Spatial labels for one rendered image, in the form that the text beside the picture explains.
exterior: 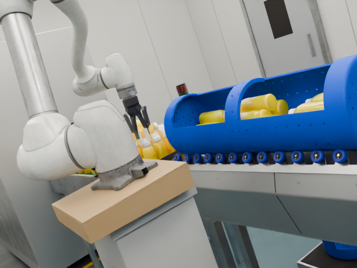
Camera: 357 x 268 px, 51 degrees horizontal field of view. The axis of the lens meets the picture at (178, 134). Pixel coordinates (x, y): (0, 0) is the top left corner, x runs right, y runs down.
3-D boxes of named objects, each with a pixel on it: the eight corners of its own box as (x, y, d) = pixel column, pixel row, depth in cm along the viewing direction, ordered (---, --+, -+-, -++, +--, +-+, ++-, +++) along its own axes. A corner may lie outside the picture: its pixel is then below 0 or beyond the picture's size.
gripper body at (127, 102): (125, 99, 173) (132, 117, 175) (140, 93, 178) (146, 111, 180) (118, 101, 179) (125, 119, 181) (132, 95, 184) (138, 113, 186)
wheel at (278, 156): (283, 149, 129) (287, 151, 130) (273, 150, 132) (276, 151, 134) (281, 162, 128) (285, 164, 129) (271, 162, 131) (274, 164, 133)
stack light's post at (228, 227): (241, 266, 249) (188, 109, 231) (237, 265, 253) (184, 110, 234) (245, 262, 252) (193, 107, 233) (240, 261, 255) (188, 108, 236)
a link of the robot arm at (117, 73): (137, 81, 182) (113, 89, 185) (126, 50, 179) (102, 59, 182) (132, 83, 171) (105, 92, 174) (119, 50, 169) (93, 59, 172)
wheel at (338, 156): (346, 147, 111) (349, 149, 112) (331, 148, 114) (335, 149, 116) (344, 162, 110) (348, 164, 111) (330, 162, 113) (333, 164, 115)
